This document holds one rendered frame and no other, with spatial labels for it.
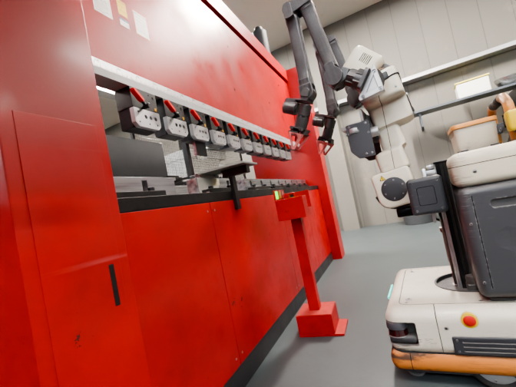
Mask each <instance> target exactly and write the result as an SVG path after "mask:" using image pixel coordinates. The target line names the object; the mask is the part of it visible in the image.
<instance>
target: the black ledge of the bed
mask: <svg viewBox="0 0 516 387"><path fill-rule="evenodd" d="M318 189H319V188H318V185H317V186H305V187H281V188H270V189H257V190H238V193H239V197H240V198H248V197H260V196H266V195H273V190H283V192H284V193H292V192H298V191H302V190H318ZM221 200H233V195H232V191H222V192H209V193H186V194H174V195H162V196H149V197H126V198H118V199H117V202H118V206H119V211H120V213H125V212H131V211H139V210H150V209H157V208H164V207H176V206H183V205H190V204H196V203H209V202H215V201H221Z"/></svg>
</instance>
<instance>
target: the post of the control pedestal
mask: <svg viewBox="0 0 516 387"><path fill-rule="evenodd" d="M291 223H292V227H293V234H294V238H295V242H296V248H297V253H298V257H299V264H300V268H301V272H302V275H303V282H304V286H305V291H306V298H307V301H308V305H309V310H319V309H320V307H321V303H320V299H319V293H318V289H317V285H316V278H315V274H314V270H313V263H312V259H311V255H310V251H309V244H308V240H307V236H306V230H305V226H304V222H303V218H302V217H301V218H297V219H292V220H291Z"/></svg>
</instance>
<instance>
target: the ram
mask: <svg viewBox="0 0 516 387"><path fill-rule="evenodd" d="M120 1H122V2H123V3H124V4H125V6H126V10H127V18H128V19H127V18H125V17H124V16H122V15H120V14H119V13H118V10H117V2H116V0H110V5H111V12H112V17H113V20H112V19H110V18H109V17H107V16H106V15H103V14H101V13H100V12H98V11H97V10H95V9H94V3H93V0H81V4H82V8H83V13H84V20H85V25H86V29H87V34H88V42H89V46H90V51H91V56H93V57H95V58H98V59H100V60H102V61H105V62H107V63H109V64H111V65H114V66H117V67H119V68H122V69H124V70H125V71H129V72H130V73H133V74H136V75H138V76H140V77H142V78H145V79H147V80H149V81H152V82H154V83H157V84H159V85H162V86H164V87H166V88H169V89H171V90H173V91H176V92H178V93H180V94H183V95H186V96H188V97H189V98H193V99H194V100H197V101H200V102H202V103H204V104H207V105H209V106H211V107H213V108H216V109H218V110H221V111H223V112H226V113H228V114H231V115H233V116H235V117H238V118H240V119H242V120H244V121H247V122H250V123H251V124H255V125H256V126H258V127H261V128H264V129H266V130H268V131H271V132H273V133H275V134H278V135H280V136H282V137H285V138H287V139H289V134H288V132H289V131H290V129H289V126H294V125H295V119H294V115H292V114H284V113H283V103H284V102H285V100H286V98H290V97H289V90H288V86H287V83H286V82H285V81H284V80H283V79H282V78H281V77H280V76H279V75H278V74H277V73H276V72H275V71H274V70H272V69H271V68H270V67H269V66H268V65H267V64H266V63H265V62H264V61H263V60H262V59H261V58H260V57H259V56H258V55H257V54H256V53H255V52H254V51H253V50H252V49H250V48H249V47H248V46H247V45H246V44H245V43H244V42H243V41H242V40H241V39H240V38H239V37H238V36H237V35H236V34H235V33H234V32H233V31H232V30H231V29H230V28H228V27H227V26H226V25H225V24H224V23H223V22H222V21H221V20H220V19H219V18H218V17H217V16H216V15H215V14H214V13H213V12H212V11H211V10H210V9H209V8H208V7H207V6H205V4H204V3H202V1H201V0H120ZM132 9H133V10H135V11H136V12H138V13H139V14H141V15H143V16H144V17H145V18H146V20H147V27H148V32H149V36H150V41H148V40H147V39H146V38H143V37H142V36H140V35H138V34H137V32H136V28H135V24H134V16H133V12H132ZM119 17H121V18H123V19H124V20H126V21H127V22H129V27H130V29H128V28H125V27H124V26H123V25H121V23H120V18H119ZM93 68H94V76H95V80H96V85H97V86H98V87H100V88H104V89H107V90H109V91H113V92H115V91H118V90H120V89H122V88H125V87H127V86H131V87H133V88H137V89H140V90H142V91H146V92H147V93H150V94H154V95H155V100H159V99H161V98H164V99H167V100H169V101H172V102H175V103H177V104H181V105H182V106H183V109H185V108H191V109H194V110H196V111H199V112H202V113H204V116H207V115H210V116H213V117H216V118H219V119H221V120H222V122H224V121H227V122H229V123H231V124H235V125H236V127H243V128H246V129H248V130H249V131H254V132H257V133H258V134H259V135H260V134H262V135H264V136H267V137H268V138H269V137H271V138H272V139H275V140H276V141H281V142H283V143H286V144H288V145H289V148H290V149H291V150H292V148H291V143H290V142H288V141H285V140H283V139H280V138H278V137H275V136H273V135H271V134H268V133H265V132H262V131H259V130H257V129H255V128H253V127H250V126H247V125H245V124H242V123H240V122H237V121H234V120H232V119H229V118H228V117H224V116H222V115H220V114H217V113H214V112H212V111H208V110H207V109H204V108H202V107H199V106H196V105H195V104H191V103H189V102H187V101H184V100H181V99H179V98H176V97H174V96H171V95H169V94H166V93H164V92H162V91H159V90H156V89H153V88H150V87H148V86H146V85H144V84H141V83H138V82H136V81H133V80H131V79H129V78H125V77H123V76H120V75H119V74H115V73H113V72H111V71H108V70H105V69H103V68H100V67H98V66H95V65H93Z"/></svg>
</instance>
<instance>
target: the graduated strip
mask: <svg viewBox="0 0 516 387"><path fill-rule="evenodd" d="M91 59H92V63H93V65H95V66H98V67H100V68H103V69H105V70H108V71H111V72H113V73H115V74H119V75H120V76H123V77H125V78H129V79H131V80H133V81H136V82H138V83H141V84H144V85H146V86H148V87H150V88H153V89H156V90H159V91H162V92H164V93H166V94H169V95H171V96H174V97H176V98H179V99H181V100H184V101H187V102H189V103H191V104H195V105H196V106H199V107H201V108H204V109H207V110H208V111H212V112H214V113H217V114H220V115H222V116H224V117H228V118H229V119H232V120H234V121H237V122H240V123H242V124H245V125H247V126H250V127H253V128H255V129H257V130H259V131H262V132H265V133H268V134H271V135H273V136H275V137H278V138H280V139H283V140H285V141H288V142H290V139H287V138H285V137H282V136H280V135H278V134H275V133H273V132H271V131H268V130H266V129H264V128H261V127H258V126H256V125H255V124H251V123H250V122H247V121H244V120H242V119H240V118H238V117H235V116H233V115H231V114H228V113H226V112H223V111H221V110H218V109H216V108H215V107H211V106H209V105H207V104H204V103H202V102H200V101H197V100H194V99H193V98H189V97H188V96H186V95H183V94H180V93H178V92H176V91H173V90H171V89H169V88H166V87H164V86H162V85H159V84H157V83H154V82H152V81H149V80H147V79H145V78H142V77H140V76H138V75H136V74H133V73H130V72H129V71H125V70H124V69H122V68H119V67H117V66H114V65H112V64H109V63H107V62H105V61H102V60H100V59H98V58H95V57H93V56H91Z"/></svg>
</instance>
